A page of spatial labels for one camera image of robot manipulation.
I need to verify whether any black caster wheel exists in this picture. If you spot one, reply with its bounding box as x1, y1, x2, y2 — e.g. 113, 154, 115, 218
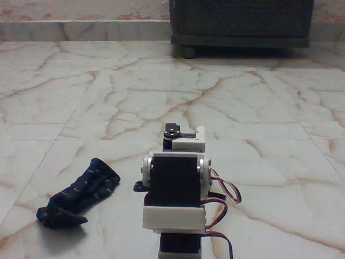
182, 45, 197, 59

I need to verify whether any dark wheeled cabinet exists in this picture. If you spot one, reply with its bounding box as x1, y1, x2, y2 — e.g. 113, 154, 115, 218
169, 0, 315, 50

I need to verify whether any red black servo cable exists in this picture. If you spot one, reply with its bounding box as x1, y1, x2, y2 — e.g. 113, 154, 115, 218
202, 197, 229, 233
199, 231, 234, 259

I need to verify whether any dark navy patterned sock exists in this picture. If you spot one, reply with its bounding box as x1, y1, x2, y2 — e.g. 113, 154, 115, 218
36, 158, 121, 229

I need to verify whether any red white servo cable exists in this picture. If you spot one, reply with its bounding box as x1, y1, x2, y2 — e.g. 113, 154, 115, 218
209, 167, 243, 208

